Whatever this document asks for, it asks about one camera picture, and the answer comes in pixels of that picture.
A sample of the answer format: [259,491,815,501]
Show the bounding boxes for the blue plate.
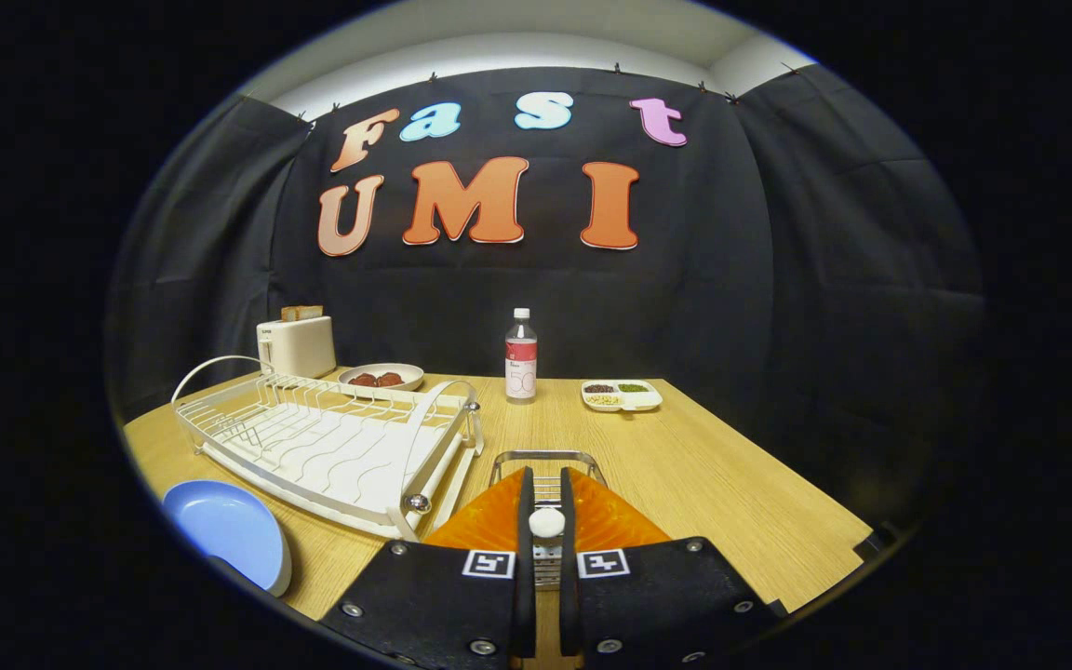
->
[162,479,293,597]

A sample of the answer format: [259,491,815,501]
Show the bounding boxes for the white round plate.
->
[338,363,425,395]

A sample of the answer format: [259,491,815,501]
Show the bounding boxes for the clear bottle with red label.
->
[504,308,539,405]

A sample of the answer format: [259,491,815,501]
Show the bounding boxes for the white wire dish rack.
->
[170,355,485,543]

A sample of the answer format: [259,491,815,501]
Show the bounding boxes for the blue striped spoon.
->
[529,507,567,589]

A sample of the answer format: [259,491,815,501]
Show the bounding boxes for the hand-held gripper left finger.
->
[317,467,537,670]

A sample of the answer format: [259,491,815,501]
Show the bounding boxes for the white divided dish with beans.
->
[581,379,663,413]

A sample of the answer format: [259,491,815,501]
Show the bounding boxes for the white toaster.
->
[257,315,338,380]

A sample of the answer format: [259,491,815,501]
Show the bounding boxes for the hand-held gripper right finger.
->
[559,467,784,670]

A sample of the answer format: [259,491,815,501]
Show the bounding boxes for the metal wire basket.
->
[489,449,608,591]

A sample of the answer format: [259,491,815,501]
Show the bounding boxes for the black backdrop cloth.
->
[106,63,988,531]

